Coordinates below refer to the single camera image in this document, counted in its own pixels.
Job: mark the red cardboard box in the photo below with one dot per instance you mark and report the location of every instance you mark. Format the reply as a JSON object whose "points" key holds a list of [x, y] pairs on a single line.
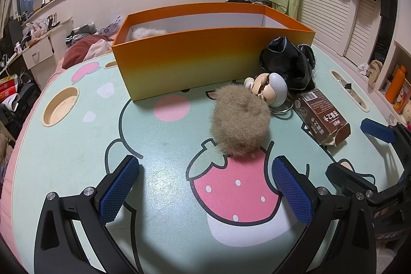
{"points": [[7, 87]]}

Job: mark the orange bottle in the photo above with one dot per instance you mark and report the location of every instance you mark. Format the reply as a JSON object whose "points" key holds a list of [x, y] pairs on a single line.
{"points": [[396, 84]]}

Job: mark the cartoon printed desktop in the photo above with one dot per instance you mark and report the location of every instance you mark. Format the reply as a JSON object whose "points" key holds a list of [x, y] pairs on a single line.
{"points": [[160, 145]]}

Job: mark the white louvered closet door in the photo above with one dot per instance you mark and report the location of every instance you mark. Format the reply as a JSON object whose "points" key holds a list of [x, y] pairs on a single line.
{"points": [[324, 14]]}

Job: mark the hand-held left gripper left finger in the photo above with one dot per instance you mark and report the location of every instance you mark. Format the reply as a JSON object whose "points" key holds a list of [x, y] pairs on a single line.
{"points": [[118, 190]]}

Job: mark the foil wrappers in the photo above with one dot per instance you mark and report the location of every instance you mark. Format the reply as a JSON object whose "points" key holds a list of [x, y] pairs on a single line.
{"points": [[346, 84]]}

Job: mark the brown drink carton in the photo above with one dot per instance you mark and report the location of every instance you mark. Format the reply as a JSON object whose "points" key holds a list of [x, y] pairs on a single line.
{"points": [[318, 113]]}

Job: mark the white drawer cabinet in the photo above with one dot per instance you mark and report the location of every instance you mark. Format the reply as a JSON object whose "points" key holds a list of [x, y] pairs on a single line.
{"points": [[37, 52]]}

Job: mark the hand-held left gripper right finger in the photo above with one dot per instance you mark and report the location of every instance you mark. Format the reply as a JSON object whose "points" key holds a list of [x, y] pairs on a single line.
{"points": [[292, 193]]}

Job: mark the dark red cloth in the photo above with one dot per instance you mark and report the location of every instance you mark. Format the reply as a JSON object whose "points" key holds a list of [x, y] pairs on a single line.
{"points": [[83, 51]]}

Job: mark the beige fluffy ball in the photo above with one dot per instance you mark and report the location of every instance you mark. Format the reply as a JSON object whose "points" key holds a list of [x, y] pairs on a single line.
{"points": [[239, 120]]}

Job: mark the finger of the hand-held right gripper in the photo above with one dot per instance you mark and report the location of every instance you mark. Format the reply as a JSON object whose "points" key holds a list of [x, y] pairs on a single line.
{"points": [[377, 131], [345, 176]]}

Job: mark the white fluffy ball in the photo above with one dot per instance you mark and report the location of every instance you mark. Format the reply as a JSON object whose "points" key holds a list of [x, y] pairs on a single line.
{"points": [[146, 33]]}

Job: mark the orange cardboard box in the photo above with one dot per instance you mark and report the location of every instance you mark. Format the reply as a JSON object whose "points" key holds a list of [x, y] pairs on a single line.
{"points": [[192, 62]]}

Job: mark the black plastic bag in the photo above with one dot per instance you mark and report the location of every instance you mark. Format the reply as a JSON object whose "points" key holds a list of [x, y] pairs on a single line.
{"points": [[285, 59]]}

